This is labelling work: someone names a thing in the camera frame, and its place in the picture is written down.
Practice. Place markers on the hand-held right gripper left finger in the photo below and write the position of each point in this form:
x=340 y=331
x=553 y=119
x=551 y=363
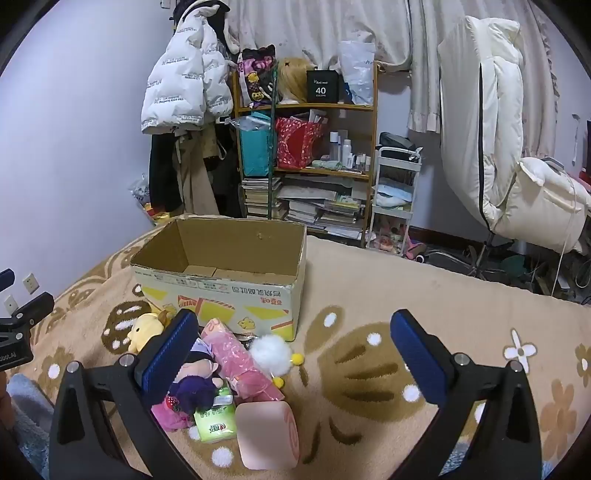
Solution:
x=168 y=350

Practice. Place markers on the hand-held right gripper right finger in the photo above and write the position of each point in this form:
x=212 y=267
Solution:
x=415 y=350

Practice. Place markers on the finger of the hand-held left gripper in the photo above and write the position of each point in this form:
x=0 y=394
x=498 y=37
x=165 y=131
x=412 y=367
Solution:
x=5 y=279
x=32 y=304

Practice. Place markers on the yellow plush toy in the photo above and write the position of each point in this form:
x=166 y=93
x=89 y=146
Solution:
x=143 y=330

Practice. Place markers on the white-haired blindfolded plush doll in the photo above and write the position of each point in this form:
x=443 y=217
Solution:
x=198 y=392

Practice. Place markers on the magenta bear plush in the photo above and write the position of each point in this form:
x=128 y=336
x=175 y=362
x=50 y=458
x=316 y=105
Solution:
x=168 y=417

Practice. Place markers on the pink plastic-wrapped plush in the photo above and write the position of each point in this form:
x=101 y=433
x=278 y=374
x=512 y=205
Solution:
x=235 y=364

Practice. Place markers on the printed cardboard box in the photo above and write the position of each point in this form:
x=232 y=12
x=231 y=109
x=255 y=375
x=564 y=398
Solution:
x=221 y=295

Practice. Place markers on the grey fuzzy cloth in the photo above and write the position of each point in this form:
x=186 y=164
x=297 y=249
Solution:
x=30 y=406

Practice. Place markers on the beige floral blanket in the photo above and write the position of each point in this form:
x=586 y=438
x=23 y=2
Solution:
x=415 y=286

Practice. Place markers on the green tissue pack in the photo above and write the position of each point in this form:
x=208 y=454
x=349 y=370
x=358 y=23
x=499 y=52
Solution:
x=214 y=424

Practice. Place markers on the white pompom toy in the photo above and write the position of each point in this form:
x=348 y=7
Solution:
x=272 y=353

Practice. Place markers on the metal chair base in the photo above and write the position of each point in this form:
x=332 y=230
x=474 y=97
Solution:
x=480 y=258

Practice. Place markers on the pink toys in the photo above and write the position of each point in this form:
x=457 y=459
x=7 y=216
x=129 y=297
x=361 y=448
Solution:
x=390 y=235

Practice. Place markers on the pile of snack packets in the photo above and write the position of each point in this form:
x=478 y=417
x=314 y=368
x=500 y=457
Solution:
x=145 y=198

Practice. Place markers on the beige hanging coat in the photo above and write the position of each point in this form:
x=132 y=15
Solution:
x=196 y=180

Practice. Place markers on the black hanging coat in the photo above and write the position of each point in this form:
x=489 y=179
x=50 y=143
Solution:
x=161 y=175

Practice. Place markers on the stacks of books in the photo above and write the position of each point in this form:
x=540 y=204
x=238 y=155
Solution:
x=309 y=207

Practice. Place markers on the black hanging garment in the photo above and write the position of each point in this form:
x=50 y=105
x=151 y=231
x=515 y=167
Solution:
x=228 y=170

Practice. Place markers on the white trolley cart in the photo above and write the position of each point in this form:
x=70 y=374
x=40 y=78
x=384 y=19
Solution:
x=397 y=159

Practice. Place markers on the light green pouch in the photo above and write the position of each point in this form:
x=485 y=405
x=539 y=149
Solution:
x=325 y=164

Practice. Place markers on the row of white cosmetic bottles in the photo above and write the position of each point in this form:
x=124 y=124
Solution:
x=344 y=150

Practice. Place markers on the teal bag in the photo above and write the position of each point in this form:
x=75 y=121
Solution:
x=254 y=147

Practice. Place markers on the green pole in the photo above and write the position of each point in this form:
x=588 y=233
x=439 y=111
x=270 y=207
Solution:
x=271 y=138

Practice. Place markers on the red gift bag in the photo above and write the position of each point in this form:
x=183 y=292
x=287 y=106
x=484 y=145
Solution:
x=298 y=143

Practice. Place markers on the cream puffer coat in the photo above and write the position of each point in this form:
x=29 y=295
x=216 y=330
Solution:
x=503 y=115

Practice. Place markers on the wooden shelf unit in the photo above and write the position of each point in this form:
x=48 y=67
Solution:
x=323 y=107

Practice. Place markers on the white printed puffer jacket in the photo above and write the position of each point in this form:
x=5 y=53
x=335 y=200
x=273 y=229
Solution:
x=180 y=83

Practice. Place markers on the black box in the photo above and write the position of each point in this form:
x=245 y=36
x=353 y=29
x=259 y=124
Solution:
x=322 y=86

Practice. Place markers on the clear plastic bag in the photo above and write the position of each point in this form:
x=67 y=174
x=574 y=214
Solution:
x=358 y=69

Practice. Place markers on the black patterned tote bag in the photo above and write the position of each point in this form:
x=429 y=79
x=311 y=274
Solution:
x=256 y=76

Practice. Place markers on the blonde wig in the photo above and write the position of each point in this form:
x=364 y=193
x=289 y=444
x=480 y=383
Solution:
x=291 y=78

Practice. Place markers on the cream curtain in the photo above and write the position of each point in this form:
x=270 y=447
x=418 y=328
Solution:
x=323 y=27

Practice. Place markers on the white wall socket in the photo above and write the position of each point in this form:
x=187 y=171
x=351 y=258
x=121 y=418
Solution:
x=11 y=304
x=30 y=283

